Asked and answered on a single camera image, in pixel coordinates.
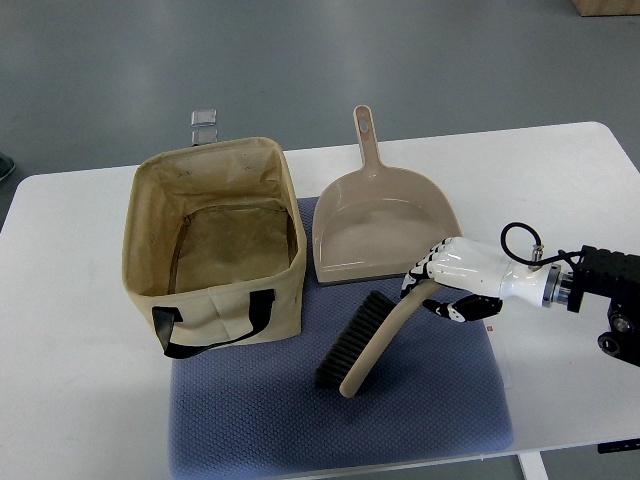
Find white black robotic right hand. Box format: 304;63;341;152
401;237;551;323

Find pink hand broom black bristles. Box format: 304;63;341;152
314;280;439;398

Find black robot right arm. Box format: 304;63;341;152
500;222;639;366

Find pink plastic dustpan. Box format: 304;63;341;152
312;105;462;284

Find blue textured mat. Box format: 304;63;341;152
167;195;515;477

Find white table leg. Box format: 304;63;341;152
517;451;549;480

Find black table control panel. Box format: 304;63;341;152
597;438;640;454

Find wooden box corner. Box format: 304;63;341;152
572;0;640;17

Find lower metal floor plate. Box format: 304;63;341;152
191;127;218;146

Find dark shoe at edge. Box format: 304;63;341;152
0;153;16;181

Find yellow fabric bag black handle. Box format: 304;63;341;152
122;137;307;359

